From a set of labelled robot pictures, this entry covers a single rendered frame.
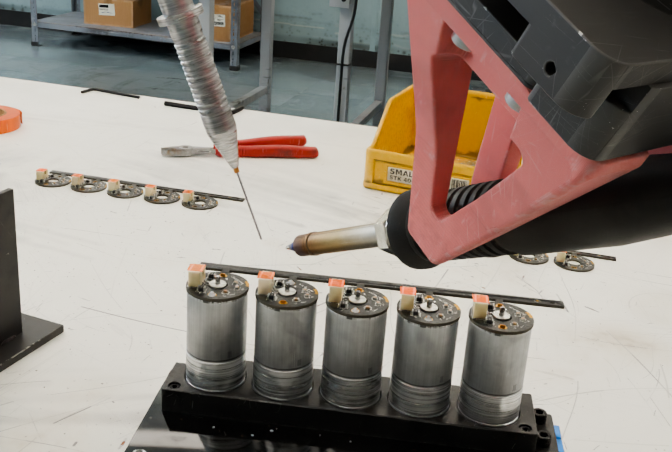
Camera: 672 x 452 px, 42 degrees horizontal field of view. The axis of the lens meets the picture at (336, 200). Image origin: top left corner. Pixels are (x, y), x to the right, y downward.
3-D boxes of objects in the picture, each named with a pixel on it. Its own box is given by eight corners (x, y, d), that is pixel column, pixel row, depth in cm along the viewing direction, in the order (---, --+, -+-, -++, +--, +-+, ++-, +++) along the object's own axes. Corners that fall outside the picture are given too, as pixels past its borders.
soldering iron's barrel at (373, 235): (288, 270, 32) (403, 259, 27) (279, 228, 32) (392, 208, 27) (319, 262, 33) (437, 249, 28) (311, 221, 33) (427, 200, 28)
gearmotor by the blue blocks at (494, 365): (518, 448, 35) (536, 332, 33) (455, 440, 35) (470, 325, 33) (513, 413, 37) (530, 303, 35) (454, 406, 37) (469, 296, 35)
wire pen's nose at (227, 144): (221, 166, 33) (207, 129, 32) (250, 157, 33) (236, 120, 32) (220, 176, 32) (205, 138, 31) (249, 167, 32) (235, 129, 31)
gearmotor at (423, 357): (446, 439, 35) (461, 324, 33) (384, 431, 35) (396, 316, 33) (446, 405, 37) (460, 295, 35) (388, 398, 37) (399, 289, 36)
